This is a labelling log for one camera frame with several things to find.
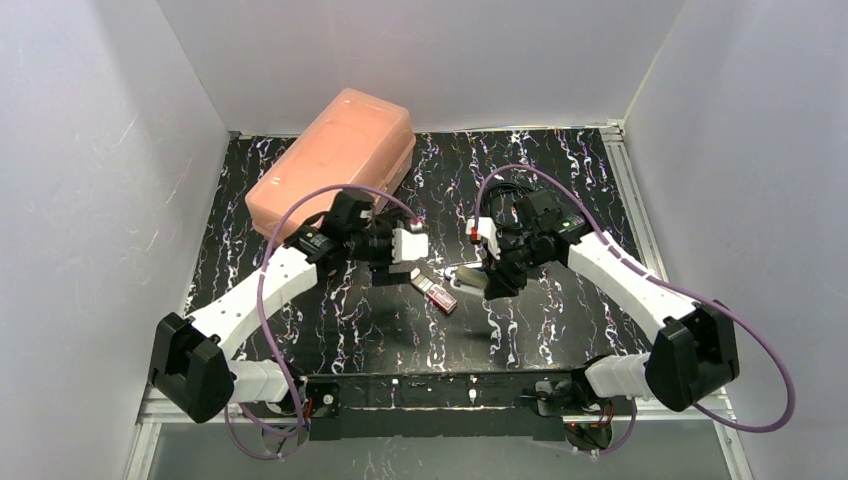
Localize beige small stapler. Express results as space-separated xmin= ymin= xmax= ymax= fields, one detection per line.
xmin=443 ymin=262 xmax=488 ymax=297

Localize red white staple box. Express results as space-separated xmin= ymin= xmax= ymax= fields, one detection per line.
xmin=411 ymin=274 xmax=457 ymax=314

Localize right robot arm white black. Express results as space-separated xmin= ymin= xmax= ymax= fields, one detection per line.
xmin=466 ymin=191 xmax=740 ymax=412

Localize pink plastic storage box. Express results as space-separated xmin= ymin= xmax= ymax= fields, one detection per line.
xmin=246 ymin=88 xmax=416 ymax=241

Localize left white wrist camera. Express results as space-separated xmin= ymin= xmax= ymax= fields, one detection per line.
xmin=391 ymin=228 xmax=429 ymax=264

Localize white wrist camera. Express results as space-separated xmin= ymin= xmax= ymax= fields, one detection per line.
xmin=465 ymin=217 xmax=501 ymax=260
xmin=391 ymin=228 xmax=429 ymax=264

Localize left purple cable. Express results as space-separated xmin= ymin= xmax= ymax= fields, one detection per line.
xmin=225 ymin=184 xmax=425 ymax=462

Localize purple cable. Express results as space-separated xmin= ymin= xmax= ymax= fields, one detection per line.
xmin=225 ymin=184 xmax=425 ymax=462
xmin=473 ymin=164 xmax=796 ymax=458

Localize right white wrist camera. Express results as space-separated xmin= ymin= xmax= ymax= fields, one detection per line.
xmin=465 ymin=217 xmax=501 ymax=260

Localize coiled black cable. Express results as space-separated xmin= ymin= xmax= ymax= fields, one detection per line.
xmin=486 ymin=182 xmax=538 ymax=227

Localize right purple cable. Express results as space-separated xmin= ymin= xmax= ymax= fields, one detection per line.
xmin=473 ymin=164 xmax=796 ymax=458

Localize aluminium frame rail right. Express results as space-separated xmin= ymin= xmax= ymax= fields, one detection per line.
xmin=602 ymin=119 xmax=704 ymax=372

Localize aluminium frame rail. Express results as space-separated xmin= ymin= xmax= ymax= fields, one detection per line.
xmin=138 ymin=371 xmax=702 ymax=423
xmin=602 ymin=119 xmax=704 ymax=372

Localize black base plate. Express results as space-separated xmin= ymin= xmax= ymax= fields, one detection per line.
xmin=241 ymin=370 xmax=637 ymax=442

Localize aluminium frame rail front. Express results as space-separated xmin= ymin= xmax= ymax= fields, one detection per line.
xmin=138 ymin=371 xmax=702 ymax=423

